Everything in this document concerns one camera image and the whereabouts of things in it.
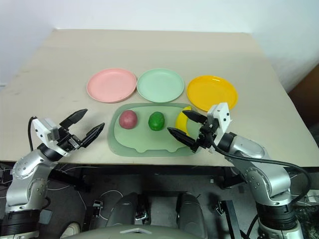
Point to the light green plate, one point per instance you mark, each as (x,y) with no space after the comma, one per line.
(160,85)

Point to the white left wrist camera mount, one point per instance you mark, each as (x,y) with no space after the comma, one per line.
(43,129)

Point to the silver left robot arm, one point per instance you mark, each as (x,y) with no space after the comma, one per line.
(27,174)

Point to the yellow banana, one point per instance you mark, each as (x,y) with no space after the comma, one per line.
(180,122)

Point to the translucent green tray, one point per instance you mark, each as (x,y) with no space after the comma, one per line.
(149,142)

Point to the white shoe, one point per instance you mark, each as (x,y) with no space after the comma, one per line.
(71,229)

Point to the green round fruit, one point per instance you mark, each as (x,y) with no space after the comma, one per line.
(156,121)

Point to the dark grey rounded shape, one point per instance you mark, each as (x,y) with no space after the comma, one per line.
(124,211)
(190,211)

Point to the brown cardboard box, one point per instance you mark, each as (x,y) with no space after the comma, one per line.
(305,104)

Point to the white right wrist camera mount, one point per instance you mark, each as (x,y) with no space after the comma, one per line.
(222,117)

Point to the grey robot torso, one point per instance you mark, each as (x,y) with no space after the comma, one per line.
(139,232)

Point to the yellow plate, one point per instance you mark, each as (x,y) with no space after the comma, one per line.
(211,92)

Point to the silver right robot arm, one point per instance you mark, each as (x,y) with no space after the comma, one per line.
(264,179)

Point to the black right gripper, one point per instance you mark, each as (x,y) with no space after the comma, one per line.
(207,135)

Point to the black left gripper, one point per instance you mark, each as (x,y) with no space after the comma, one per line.
(67,141)

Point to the pink plate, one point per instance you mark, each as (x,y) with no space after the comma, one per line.
(111,84)

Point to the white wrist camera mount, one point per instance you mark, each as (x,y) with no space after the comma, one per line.
(43,129)
(222,117)

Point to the red round fruit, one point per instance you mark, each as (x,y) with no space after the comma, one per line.
(128,119)

